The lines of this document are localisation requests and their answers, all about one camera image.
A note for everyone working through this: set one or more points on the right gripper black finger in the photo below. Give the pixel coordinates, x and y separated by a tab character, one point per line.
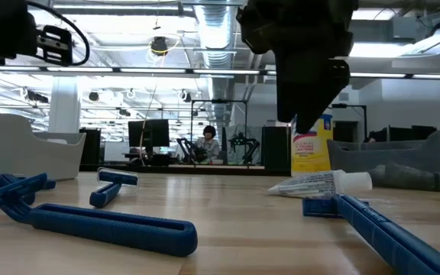
319	95
285	95

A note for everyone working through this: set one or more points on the small white toothpaste tube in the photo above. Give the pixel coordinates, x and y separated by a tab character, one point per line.
319	184

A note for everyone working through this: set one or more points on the light grey plastic bin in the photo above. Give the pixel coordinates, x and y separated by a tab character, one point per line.
13	153

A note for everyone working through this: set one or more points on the blue disposable razor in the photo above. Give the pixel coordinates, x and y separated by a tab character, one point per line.
109	229
50	184
107	193
29	198
376	229

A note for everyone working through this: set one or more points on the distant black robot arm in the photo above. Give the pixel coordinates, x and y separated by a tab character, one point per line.
187	149
248	147

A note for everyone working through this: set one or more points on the tall black cabinet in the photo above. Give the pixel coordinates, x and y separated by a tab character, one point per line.
275	149

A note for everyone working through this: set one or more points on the Lysol wipes canister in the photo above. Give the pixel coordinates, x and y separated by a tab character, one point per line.
311	153

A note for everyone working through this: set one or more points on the person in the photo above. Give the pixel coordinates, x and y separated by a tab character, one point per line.
209	147

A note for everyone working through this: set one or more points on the row of dark monitors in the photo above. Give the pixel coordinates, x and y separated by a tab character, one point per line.
403	133

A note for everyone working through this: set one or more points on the white building column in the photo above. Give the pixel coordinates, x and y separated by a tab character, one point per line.
64	107

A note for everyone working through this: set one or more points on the smoky dark translucent bin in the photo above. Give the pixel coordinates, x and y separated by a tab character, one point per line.
395	160

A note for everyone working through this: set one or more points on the black ceiling-mounted device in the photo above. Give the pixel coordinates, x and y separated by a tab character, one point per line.
159	45

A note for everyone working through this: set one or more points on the long overhead light bar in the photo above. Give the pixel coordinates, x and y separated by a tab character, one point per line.
147	70

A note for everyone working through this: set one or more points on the black computer monitor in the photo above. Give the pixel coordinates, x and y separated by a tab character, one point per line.
149	133

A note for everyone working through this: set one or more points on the small black cabinet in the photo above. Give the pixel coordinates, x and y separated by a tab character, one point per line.
91	147

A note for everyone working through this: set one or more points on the thin black stand frame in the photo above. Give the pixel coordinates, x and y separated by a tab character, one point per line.
353	105

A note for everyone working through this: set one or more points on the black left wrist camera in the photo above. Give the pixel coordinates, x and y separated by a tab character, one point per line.
54	44

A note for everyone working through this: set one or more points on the distant black rig frame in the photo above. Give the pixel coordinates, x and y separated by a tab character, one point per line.
220	101

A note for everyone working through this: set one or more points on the straight silver ventilation duct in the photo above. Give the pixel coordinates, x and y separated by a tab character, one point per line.
216	30

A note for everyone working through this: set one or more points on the black aluminium table frame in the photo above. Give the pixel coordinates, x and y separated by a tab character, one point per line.
166	170

